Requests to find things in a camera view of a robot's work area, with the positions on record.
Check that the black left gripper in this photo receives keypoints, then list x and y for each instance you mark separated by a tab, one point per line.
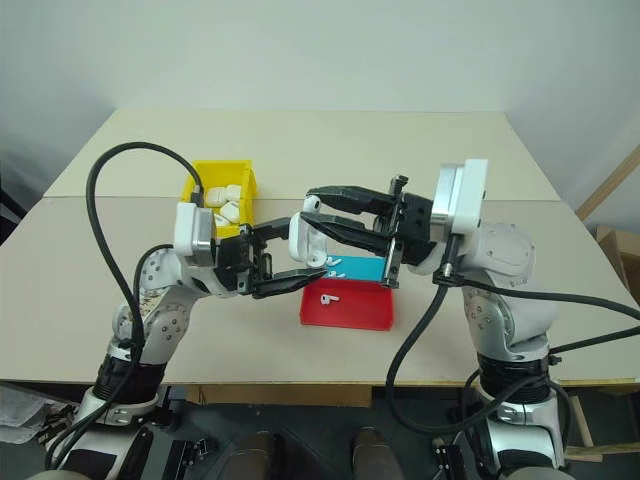
235	262

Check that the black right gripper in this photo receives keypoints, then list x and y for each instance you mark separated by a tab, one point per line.
417	227

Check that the white earbud case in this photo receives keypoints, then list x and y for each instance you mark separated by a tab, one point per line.
302	245
215	196
231	210
233	192

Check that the white earbud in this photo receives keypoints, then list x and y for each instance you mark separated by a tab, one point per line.
328	299
334	261
313	203
337	274

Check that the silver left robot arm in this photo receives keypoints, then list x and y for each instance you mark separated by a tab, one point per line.
165	320

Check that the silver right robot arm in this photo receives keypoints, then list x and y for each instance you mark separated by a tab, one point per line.
505	310

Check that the closed white earbud case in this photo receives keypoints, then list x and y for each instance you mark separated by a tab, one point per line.
215	196
233	192
231	210

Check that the yellow plastic bin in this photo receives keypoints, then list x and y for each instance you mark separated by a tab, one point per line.
220	172

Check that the blue tray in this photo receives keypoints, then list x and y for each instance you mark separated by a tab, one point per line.
362	268

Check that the red tray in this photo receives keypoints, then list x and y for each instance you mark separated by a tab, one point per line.
360	307

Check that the wooden beam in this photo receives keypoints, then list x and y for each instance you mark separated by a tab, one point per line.
607	182

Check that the brown cardboard box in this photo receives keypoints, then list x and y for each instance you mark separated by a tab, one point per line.
622	260

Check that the crumpled clear plastic bag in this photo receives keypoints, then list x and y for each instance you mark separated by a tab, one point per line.
25	412

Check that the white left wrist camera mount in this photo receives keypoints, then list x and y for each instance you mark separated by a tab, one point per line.
187	232

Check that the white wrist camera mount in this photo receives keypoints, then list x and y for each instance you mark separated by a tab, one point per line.
467	195
187	232

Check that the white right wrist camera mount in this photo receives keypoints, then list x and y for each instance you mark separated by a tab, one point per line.
467	195

